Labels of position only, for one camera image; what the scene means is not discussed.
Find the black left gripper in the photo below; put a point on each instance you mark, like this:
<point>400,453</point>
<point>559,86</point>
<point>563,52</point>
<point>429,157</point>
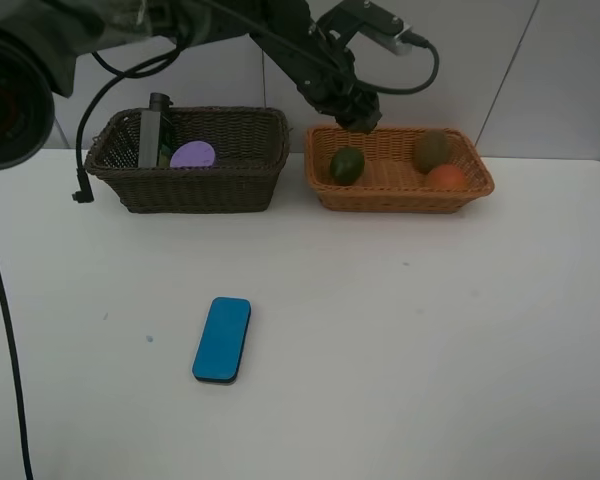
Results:
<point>325,77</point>

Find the green lime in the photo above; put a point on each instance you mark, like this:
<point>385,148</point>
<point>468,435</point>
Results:
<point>347,166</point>

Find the brown kiwi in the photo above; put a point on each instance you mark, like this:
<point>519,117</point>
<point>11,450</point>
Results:
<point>430,150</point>

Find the purple-lidded round jar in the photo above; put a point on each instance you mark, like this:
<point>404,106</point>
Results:
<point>194,154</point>

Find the orange peach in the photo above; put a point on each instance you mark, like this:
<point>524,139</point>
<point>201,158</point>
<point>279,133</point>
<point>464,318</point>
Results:
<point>446,177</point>

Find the dark green square bottle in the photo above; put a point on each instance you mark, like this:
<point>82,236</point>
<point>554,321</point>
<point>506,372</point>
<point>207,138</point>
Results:
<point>157,134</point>

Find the blue whiteboard eraser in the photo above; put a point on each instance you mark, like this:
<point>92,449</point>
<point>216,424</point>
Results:
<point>219,353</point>

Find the dark purple mangosteen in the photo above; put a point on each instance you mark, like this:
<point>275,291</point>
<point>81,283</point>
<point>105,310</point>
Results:
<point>364,124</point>

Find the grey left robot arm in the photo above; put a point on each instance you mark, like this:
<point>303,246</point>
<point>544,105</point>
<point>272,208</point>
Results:
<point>41,41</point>

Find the dark brown wicker basket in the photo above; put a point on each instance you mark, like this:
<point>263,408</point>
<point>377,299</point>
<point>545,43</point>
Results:
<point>251,147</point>

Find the orange wicker basket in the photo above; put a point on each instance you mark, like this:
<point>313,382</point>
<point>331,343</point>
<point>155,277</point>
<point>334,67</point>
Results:
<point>390,182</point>

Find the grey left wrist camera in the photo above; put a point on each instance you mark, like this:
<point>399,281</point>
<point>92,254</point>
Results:
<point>352,17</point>

